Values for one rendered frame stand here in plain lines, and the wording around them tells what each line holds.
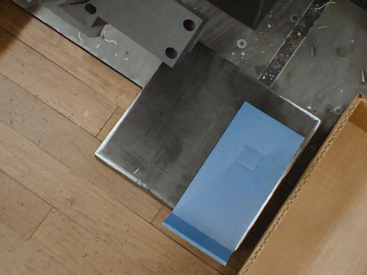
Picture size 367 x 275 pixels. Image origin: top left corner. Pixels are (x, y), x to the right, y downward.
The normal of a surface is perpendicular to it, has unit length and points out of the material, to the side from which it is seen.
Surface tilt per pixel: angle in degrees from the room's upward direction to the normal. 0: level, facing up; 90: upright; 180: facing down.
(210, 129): 0
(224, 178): 0
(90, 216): 0
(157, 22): 29
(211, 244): 60
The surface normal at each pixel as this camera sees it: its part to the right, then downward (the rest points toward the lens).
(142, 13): -0.18, 0.20
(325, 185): 0.02, -0.25
